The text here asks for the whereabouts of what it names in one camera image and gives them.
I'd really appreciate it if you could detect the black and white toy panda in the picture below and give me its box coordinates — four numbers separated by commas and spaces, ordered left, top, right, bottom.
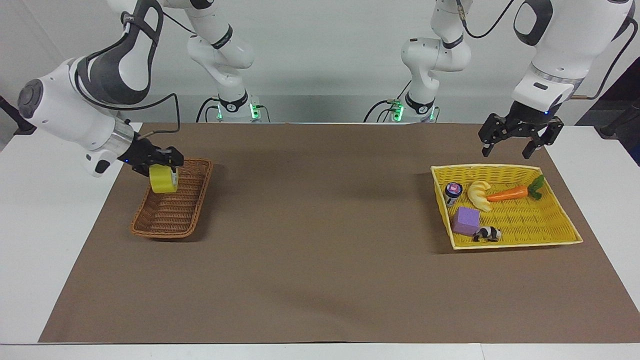
472, 225, 503, 244

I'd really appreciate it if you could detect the yellow tape roll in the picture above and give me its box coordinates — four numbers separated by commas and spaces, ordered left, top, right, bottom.
149, 164, 180, 195

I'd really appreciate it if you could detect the yellow toy croissant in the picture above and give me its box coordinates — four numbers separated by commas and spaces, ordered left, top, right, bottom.
467, 180, 494, 213

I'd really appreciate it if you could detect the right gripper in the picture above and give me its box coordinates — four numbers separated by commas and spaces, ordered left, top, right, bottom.
118, 137, 185, 177

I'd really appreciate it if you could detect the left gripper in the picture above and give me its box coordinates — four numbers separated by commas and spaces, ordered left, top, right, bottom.
478, 101, 565, 160

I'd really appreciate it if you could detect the black cable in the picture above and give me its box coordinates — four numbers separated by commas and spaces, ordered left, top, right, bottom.
455, 0, 517, 40
161, 9, 197, 37
195, 96, 221, 124
570, 17, 637, 101
363, 98, 402, 124
75, 92, 181, 141

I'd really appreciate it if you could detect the yellow woven basket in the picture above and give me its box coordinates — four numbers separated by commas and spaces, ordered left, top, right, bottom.
430, 163, 584, 250

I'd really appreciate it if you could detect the purple cube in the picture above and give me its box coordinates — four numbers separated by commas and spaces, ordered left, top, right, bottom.
452, 206, 481, 237

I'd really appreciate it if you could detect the black stand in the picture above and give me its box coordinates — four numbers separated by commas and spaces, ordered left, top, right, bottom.
0, 94, 37, 137
599, 100, 640, 140

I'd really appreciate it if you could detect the brown wicker basket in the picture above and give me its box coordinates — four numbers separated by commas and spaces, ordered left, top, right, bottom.
130, 158, 214, 240

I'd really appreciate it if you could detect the orange toy carrot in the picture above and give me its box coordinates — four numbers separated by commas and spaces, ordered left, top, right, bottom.
486, 174, 546, 203

